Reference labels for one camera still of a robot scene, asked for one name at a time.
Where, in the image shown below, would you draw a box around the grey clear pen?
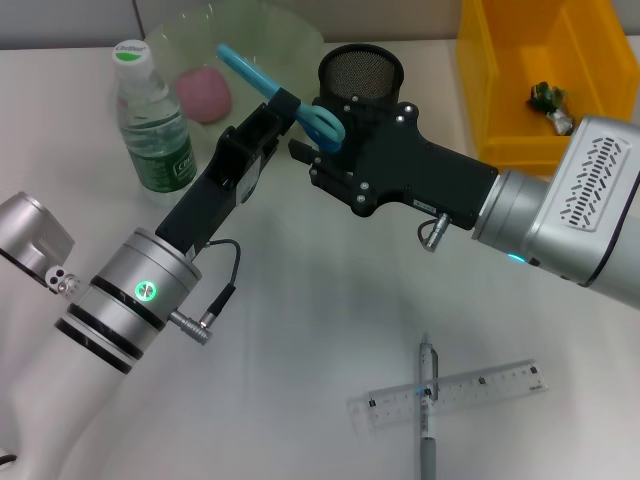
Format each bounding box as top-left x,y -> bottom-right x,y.
413,334 -> 441,480

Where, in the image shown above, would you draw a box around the pink peach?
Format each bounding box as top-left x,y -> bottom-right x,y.
173,67 -> 234,125

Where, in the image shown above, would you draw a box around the green plastic wrapper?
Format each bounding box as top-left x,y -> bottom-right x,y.
524,82 -> 577,135

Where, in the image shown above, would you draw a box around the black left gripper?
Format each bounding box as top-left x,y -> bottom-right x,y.
154,88 -> 302,262

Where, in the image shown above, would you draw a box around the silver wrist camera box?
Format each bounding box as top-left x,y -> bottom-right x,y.
0,192 -> 76,296
529,115 -> 640,289

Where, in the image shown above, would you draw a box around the black mesh pen holder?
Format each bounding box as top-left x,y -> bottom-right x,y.
318,43 -> 407,109

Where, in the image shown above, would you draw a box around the transparent plastic ruler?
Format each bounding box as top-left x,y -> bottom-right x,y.
348,357 -> 551,436

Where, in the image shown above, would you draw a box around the blue capped scissors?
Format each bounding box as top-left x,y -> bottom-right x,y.
215,43 -> 346,154

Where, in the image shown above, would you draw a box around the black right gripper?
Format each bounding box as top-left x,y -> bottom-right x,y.
288,96 -> 501,232

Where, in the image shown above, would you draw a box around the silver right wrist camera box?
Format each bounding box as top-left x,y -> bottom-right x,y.
529,115 -> 640,289

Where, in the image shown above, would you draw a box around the yellow plastic bin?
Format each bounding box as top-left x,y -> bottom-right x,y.
455,0 -> 640,176

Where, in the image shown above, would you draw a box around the right wrist plug with cable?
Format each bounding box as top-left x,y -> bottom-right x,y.
418,212 -> 451,251

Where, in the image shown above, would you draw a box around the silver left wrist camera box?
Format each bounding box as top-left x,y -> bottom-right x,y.
0,192 -> 76,296

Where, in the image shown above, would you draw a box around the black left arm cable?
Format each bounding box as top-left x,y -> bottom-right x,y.
169,239 -> 242,347

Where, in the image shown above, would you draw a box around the translucent green fruit bowl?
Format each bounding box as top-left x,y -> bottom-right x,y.
144,2 -> 325,151

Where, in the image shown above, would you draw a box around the clear green-label water bottle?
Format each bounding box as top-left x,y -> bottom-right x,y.
112,40 -> 199,209

